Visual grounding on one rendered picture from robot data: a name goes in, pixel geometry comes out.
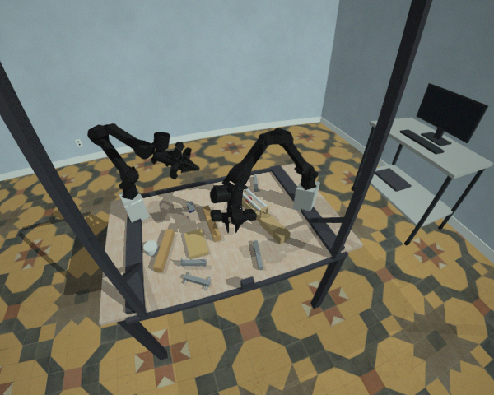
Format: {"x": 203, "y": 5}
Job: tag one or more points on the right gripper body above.
{"x": 217, "y": 215}

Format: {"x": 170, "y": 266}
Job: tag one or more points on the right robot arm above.
{"x": 241, "y": 172}

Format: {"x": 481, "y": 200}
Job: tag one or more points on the grey cylinder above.
{"x": 151, "y": 248}

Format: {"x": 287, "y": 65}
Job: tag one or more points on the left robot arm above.
{"x": 99, "y": 135}

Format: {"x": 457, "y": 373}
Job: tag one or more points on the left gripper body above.
{"x": 168, "y": 161}

